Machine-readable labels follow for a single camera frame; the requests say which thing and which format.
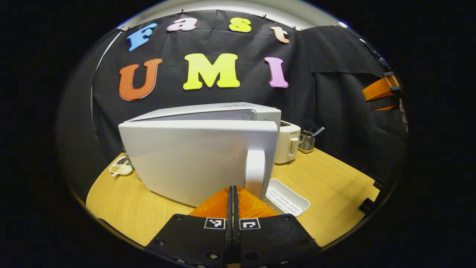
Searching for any white microwave oven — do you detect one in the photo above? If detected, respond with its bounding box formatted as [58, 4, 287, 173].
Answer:
[118, 102, 282, 207]

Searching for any white plastic tray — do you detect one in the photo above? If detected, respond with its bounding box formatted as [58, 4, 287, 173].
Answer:
[262, 178, 311, 217]

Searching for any small white divided dish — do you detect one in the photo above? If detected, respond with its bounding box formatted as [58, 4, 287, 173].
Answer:
[109, 156, 134, 178]

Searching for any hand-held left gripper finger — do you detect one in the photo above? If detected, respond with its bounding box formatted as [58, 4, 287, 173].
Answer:
[233, 185, 321, 268]
[146, 185, 234, 268]

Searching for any wire mesh basket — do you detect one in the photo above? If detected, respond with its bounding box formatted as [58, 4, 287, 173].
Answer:
[298, 130, 316, 154]

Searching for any white toaster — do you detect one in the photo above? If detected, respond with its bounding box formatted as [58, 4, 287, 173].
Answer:
[274, 120, 301, 165]

